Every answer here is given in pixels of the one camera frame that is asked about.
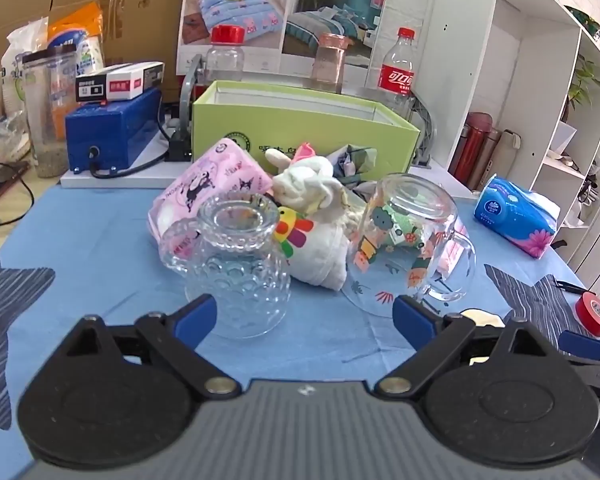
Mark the cartoon printed glass mug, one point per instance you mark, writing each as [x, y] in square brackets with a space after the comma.
[405, 265]

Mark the red tape roll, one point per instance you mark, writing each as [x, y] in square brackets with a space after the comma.
[592, 314]

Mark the white shelf unit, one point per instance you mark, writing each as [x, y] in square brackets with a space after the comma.
[480, 60]

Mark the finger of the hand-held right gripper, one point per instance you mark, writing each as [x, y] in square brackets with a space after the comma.
[582, 344]

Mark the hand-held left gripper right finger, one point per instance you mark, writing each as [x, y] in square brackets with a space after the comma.
[414, 321]

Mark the white plastic bag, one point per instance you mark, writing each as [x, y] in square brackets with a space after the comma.
[22, 45]

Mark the white plush toy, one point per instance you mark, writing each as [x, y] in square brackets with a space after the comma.
[315, 255]

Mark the red thermos bottle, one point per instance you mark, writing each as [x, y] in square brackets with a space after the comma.
[472, 145]

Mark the brown thermos bottle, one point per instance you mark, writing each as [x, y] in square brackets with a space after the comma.
[486, 160]

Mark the red label cola bottle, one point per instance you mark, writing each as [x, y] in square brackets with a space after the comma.
[396, 77]

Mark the large brown cardboard box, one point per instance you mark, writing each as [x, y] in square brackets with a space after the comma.
[130, 20]

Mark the blue tablecloth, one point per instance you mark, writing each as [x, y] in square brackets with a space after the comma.
[90, 260]

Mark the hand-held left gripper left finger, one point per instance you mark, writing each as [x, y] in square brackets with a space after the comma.
[196, 321]

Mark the blue metal machine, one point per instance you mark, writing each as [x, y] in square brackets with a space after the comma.
[115, 130]

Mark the orange snack bag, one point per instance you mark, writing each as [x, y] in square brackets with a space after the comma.
[80, 25]

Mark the black and white carton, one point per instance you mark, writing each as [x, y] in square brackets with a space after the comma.
[91, 89]

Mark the black hand tool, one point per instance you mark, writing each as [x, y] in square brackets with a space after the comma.
[570, 286]

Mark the clear jar red cap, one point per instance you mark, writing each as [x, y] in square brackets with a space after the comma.
[225, 55]

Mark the blue tissue pack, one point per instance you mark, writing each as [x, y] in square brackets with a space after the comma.
[510, 210]

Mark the black power plug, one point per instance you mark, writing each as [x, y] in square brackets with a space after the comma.
[180, 145]

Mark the grey printed cloth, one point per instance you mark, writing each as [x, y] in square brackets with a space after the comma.
[354, 160]

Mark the grey pouch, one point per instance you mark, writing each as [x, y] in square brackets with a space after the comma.
[507, 147]

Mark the pink tissue pack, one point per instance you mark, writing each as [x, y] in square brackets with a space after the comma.
[215, 175]

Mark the white carton red label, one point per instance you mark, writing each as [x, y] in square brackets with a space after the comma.
[127, 82]

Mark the bedding wall poster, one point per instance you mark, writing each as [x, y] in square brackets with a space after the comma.
[260, 10]

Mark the smartphone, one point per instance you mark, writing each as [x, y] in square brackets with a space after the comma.
[2, 185]

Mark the light green cardboard box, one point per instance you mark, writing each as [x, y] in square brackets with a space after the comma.
[280, 125]

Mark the clear textured glass cup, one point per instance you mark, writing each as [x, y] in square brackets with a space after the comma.
[240, 285]

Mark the green potted plant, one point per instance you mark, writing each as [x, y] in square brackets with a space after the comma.
[585, 77]

